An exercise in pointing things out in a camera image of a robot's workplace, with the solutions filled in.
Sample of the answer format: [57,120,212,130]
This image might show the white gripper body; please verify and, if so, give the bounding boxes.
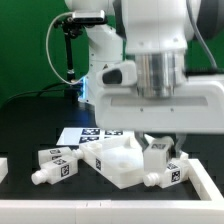
[95,75,224,134]

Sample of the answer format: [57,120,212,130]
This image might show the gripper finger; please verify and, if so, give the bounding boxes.
[175,133,187,154]
[134,132,149,151]

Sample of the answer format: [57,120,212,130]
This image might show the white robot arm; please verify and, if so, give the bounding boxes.
[95,0,224,134]

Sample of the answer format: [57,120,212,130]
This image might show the marker sheet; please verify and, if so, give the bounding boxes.
[57,128,124,146]

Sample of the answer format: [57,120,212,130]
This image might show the white block left edge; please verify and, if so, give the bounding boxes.
[0,158,8,183]

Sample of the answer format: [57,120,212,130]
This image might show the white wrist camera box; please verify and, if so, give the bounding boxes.
[96,60,137,87]

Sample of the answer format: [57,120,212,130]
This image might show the grey camera cable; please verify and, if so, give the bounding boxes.
[45,12,84,86]

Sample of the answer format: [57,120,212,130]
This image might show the black cables on table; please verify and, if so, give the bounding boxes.
[0,83,81,108]

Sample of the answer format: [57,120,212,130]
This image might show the camera on black stand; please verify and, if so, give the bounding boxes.
[53,10,107,82]

